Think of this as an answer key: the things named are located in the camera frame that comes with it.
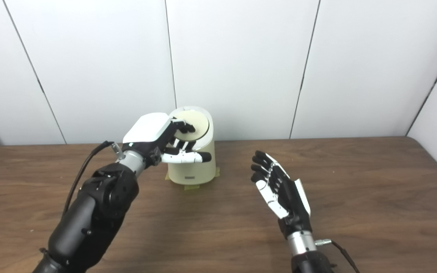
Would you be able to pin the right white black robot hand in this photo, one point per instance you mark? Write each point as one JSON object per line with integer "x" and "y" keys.
{"x": 290, "y": 201}

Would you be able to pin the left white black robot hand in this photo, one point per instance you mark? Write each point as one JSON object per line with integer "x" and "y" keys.
{"x": 146, "y": 129}

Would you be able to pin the round cream bin lid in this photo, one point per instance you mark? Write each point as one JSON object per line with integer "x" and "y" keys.
{"x": 199, "y": 123}

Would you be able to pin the cream-colored bin body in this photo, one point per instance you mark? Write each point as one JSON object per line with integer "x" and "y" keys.
{"x": 195, "y": 172}

